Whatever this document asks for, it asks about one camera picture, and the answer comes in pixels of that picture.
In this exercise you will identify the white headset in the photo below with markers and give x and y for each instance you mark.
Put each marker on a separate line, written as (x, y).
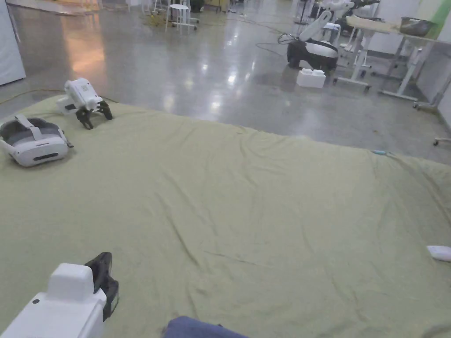
(38, 149)

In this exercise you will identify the dark blue garment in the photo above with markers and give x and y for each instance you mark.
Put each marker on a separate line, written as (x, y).
(197, 329)

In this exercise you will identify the spare white hand-held gripper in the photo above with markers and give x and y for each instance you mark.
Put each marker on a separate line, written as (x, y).
(81, 93)

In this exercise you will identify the small white device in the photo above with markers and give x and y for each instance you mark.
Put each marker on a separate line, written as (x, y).
(440, 252)

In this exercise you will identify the white desk with bowl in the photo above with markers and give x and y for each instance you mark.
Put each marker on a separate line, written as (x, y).
(387, 38)

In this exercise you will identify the white and black wheeled robot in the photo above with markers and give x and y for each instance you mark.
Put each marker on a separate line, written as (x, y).
(313, 47)

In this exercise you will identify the bed with pale green sheet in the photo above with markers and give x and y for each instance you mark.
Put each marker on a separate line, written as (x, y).
(246, 211)

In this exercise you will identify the white foam block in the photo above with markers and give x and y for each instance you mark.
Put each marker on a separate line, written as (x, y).
(310, 78)

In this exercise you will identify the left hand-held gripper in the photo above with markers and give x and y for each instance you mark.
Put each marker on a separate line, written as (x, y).
(67, 310)

